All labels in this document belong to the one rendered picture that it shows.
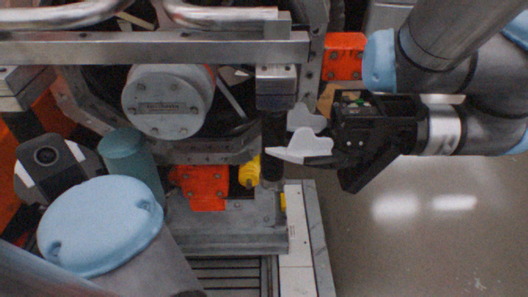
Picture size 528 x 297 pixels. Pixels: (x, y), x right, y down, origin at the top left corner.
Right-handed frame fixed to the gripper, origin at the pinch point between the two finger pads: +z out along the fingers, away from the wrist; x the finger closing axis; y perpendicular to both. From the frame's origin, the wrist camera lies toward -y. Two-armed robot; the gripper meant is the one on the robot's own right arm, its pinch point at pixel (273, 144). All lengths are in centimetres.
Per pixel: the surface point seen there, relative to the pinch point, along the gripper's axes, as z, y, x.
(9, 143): 60, -17, -22
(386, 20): -28.4, 4.0, -38.6
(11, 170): 60, -22, -18
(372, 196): -51, -82, -56
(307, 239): -16, -75, -30
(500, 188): -113, -82, -60
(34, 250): 71, -56, -17
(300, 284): -12, -75, -13
